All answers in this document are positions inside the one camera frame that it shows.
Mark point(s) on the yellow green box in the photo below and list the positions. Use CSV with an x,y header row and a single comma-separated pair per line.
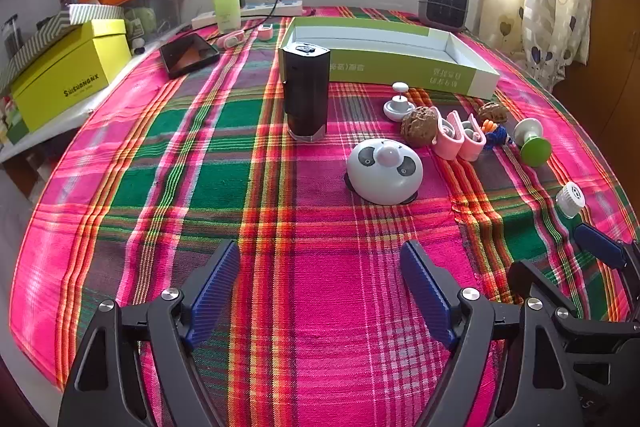
x,y
65,82

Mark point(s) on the small pink clip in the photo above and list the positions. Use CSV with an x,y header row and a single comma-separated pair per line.
x,y
265,33

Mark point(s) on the green white striped box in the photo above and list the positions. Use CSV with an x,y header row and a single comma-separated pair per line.
x,y
90,13

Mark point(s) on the white side shelf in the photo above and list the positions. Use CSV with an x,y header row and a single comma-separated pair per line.
x,y
55,134

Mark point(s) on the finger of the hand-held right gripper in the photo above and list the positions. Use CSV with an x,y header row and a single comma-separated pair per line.
x,y
537,279
597,244

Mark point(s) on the pink green plaid tablecloth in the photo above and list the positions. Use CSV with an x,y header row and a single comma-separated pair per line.
x,y
325,227

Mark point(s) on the small white cap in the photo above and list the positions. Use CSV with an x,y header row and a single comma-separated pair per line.
x,y
570,197

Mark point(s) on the pink white clip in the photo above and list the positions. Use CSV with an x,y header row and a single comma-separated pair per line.
x,y
446,147
472,149

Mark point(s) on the brown walnut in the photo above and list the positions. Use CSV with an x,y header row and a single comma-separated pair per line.
x,y
492,112
419,127

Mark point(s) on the clear plastic container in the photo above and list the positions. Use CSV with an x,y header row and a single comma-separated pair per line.
x,y
160,7

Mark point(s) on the white power strip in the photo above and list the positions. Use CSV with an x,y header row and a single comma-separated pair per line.
x,y
280,7

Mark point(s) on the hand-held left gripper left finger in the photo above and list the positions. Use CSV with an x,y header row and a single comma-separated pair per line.
x,y
215,292

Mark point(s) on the wooden cabinet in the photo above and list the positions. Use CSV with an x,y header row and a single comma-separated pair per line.
x,y
610,57

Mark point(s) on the grey fan heater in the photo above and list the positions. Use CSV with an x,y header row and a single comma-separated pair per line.
x,y
447,4

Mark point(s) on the green white cardboard box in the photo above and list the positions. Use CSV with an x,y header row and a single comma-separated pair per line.
x,y
350,67

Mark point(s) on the green white knob stand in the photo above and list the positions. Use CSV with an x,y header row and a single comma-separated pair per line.
x,y
536,152

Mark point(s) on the long pink clip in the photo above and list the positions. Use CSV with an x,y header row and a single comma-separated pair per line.
x,y
231,39

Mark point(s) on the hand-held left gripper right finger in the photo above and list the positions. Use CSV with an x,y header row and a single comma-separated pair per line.
x,y
425,287

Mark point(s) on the glass jar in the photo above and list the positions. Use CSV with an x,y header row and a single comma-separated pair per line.
x,y
11,37

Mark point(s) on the white panda round gadget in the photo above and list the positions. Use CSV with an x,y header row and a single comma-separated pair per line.
x,y
385,179

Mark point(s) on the black smartphone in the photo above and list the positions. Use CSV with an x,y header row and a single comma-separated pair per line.
x,y
189,55

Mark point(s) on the black hexagonal bottle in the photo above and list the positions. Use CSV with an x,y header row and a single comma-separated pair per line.
x,y
305,102

